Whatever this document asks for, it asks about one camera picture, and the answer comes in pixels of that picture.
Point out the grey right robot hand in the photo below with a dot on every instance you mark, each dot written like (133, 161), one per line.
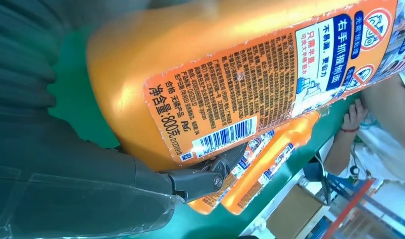
(73, 184)

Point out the cardboard box with yellow sticker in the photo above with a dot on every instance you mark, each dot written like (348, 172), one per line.
(294, 214)

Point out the blue metal shelf rack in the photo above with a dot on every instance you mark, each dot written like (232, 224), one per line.
(387, 214)

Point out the red metal post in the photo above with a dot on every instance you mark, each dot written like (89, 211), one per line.
(349, 207)

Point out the person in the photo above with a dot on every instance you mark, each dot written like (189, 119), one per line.
(387, 109)

